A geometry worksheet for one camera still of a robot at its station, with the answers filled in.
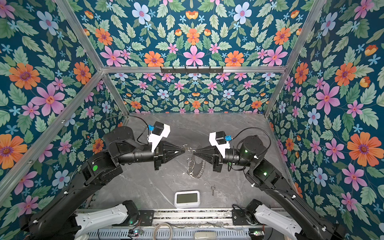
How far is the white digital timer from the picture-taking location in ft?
2.50

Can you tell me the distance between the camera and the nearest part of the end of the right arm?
18.5 inches

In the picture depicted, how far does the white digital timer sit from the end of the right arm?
37 cm
